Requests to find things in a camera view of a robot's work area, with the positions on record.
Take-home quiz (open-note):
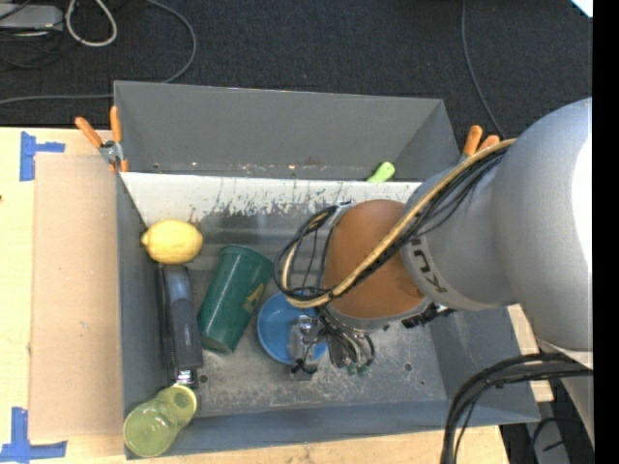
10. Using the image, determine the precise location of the grey metal bin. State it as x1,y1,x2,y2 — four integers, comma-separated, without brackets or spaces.
112,79,543,460

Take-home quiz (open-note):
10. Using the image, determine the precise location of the black stapler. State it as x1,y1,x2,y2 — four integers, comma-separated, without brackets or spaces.
155,264,205,390

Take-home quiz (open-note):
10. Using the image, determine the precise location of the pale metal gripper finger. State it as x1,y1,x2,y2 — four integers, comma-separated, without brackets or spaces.
287,332,316,372
296,313,321,340

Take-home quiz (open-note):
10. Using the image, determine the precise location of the light green plastic piece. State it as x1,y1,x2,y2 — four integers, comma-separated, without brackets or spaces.
365,160,397,184

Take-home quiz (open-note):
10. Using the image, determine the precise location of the blue bowl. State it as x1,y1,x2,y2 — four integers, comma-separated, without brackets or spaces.
255,289,331,367

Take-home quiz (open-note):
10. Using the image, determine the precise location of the yellow-green plastic bottle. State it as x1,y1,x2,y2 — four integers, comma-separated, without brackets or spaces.
122,384,199,459

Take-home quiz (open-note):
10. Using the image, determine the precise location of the dark green plastic cup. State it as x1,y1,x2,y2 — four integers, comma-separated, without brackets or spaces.
196,244,275,355

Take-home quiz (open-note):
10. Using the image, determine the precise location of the brown cardboard board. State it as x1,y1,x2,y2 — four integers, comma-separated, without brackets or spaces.
26,154,126,456

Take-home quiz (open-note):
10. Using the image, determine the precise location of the yellow lemon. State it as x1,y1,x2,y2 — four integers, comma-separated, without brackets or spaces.
140,218,205,266

